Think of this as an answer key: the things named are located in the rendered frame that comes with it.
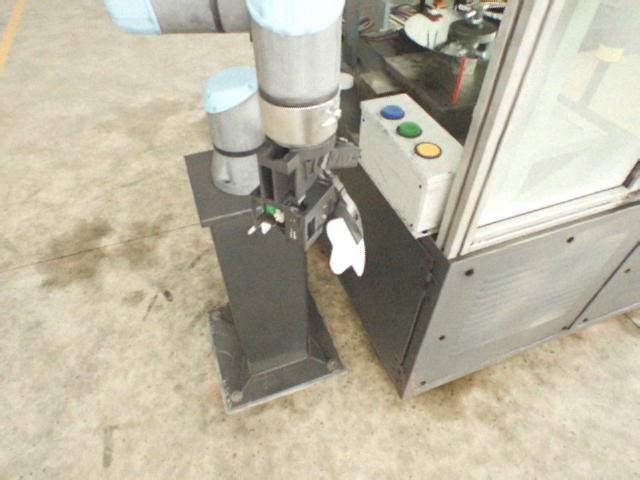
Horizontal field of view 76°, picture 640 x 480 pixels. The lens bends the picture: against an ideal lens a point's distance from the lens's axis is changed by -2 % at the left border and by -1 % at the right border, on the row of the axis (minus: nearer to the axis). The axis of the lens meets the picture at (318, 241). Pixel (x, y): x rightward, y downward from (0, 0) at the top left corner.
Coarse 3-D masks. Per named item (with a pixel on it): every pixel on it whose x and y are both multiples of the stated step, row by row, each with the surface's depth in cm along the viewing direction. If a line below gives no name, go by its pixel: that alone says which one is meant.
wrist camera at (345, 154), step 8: (336, 144) 48; (344, 144) 51; (352, 144) 52; (336, 152) 45; (344, 152) 47; (352, 152) 50; (360, 152) 52; (320, 160) 44; (328, 160) 44; (336, 160) 46; (344, 160) 48; (352, 160) 51; (328, 168) 44; (336, 168) 47; (344, 168) 53
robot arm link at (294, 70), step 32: (256, 0) 31; (288, 0) 30; (320, 0) 30; (256, 32) 33; (288, 32) 31; (320, 32) 32; (256, 64) 35; (288, 64) 33; (320, 64) 34; (288, 96) 35; (320, 96) 36
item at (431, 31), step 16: (416, 16) 109; (432, 16) 109; (448, 16) 109; (464, 16) 109; (496, 16) 109; (416, 32) 101; (432, 32) 101; (448, 32) 101; (496, 32) 101; (432, 48) 94; (448, 48) 94; (464, 48) 94; (480, 48) 95
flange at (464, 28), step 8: (456, 24) 102; (464, 24) 101; (472, 24) 99; (480, 24) 99; (488, 24) 102; (456, 32) 99; (464, 32) 99; (472, 32) 98; (480, 32) 98; (488, 32) 99
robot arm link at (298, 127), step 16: (336, 96) 38; (272, 112) 37; (288, 112) 36; (304, 112) 36; (320, 112) 37; (336, 112) 37; (272, 128) 38; (288, 128) 37; (304, 128) 37; (320, 128) 38; (288, 144) 39; (304, 144) 38
